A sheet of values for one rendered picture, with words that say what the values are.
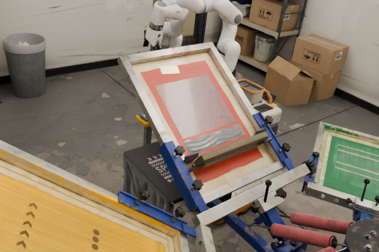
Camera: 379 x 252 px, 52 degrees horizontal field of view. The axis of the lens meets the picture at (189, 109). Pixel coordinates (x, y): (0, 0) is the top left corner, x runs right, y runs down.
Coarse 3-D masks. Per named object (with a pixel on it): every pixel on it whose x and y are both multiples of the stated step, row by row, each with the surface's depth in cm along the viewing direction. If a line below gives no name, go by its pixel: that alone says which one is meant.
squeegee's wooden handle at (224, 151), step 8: (256, 136) 185; (264, 136) 187; (232, 144) 176; (240, 144) 178; (248, 144) 182; (208, 152) 168; (216, 152) 170; (224, 152) 172; (232, 152) 181; (200, 160) 167; (208, 160) 169
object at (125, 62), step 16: (176, 48) 204; (192, 48) 209; (208, 48) 215; (128, 64) 184; (224, 64) 213; (128, 80) 183; (144, 96) 179; (240, 96) 205; (144, 112) 177; (160, 128) 173; (256, 128) 201; (160, 144) 172; (256, 176) 181; (208, 192) 166; (224, 192) 169
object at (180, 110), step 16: (144, 80) 188; (160, 80) 192; (176, 80) 197; (160, 96) 187; (176, 96) 191; (176, 112) 186; (192, 112) 190; (176, 128) 181; (192, 128) 185; (208, 128) 189; (224, 160) 183; (208, 176) 174
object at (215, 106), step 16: (192, 64) 208; (192, 80) 202; (208, 80) 206; (192, 96) 196; (208, 96) 200; (224, 96) 205; (208, 112) 194; (224, 112) 199; (224, 128) 194; (224, 144) 188; (240, 160) 187
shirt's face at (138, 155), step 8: (152, 144) 232; (128, 152) 222; (136, 152) 223; (144, 152) 224; (152, 152) 224; (136, 160) 216; (144, 160) 217; (144, 168) 211; (152, 168) 211; (152, 176) 205; (160, 176) 206; (160, 184) 200; (168, 184) 201; (168, 192) 195; (176, 192) 196; (176, 200) 191
